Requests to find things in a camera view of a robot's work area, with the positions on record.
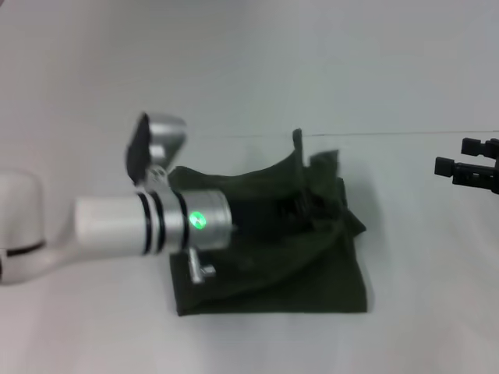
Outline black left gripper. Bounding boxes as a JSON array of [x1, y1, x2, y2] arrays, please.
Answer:
[[228, 194, 313, 237]]

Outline dark green shirt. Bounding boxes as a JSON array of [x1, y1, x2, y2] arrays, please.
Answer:
[[167, 127, 370, 317]]

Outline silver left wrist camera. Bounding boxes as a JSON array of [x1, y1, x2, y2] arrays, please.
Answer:
[[124, 111, 187, 192]]

